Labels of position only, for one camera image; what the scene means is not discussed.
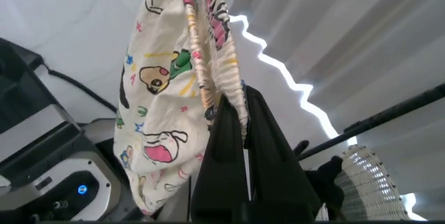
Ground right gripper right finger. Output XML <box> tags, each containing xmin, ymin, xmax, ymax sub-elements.
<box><xmin>243</xmin><ymin>85</ymin><xmax>321</xmax><ymax>223</ymax></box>

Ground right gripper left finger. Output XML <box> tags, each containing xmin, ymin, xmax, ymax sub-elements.
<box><xmin>190</xmin><ymin>93</ymin><xmax>250</xmax><ymax>223</ymax></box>

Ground cream printed garment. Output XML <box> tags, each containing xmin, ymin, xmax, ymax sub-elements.
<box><xmin>113</xmin><ymin>0</ymin><xmax>250</xmax><ymax>217</ymax></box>

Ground white laundry basket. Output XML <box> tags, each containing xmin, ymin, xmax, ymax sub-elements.
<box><xmin>314</xmin><ymin>143</ymin><xmax>413</xmax><ymax>222</ymax></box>

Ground black clothes rack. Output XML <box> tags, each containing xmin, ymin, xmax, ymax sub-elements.
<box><xmin>293</xmin><ymin>83</ymin><xmax>445</xmax><ymax>162</ymax></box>

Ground black cable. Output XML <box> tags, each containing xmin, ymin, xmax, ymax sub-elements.
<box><xmin>44</xmin><ymin>66</ymin><xmax>119</xmax><ymax>113</ymax></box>

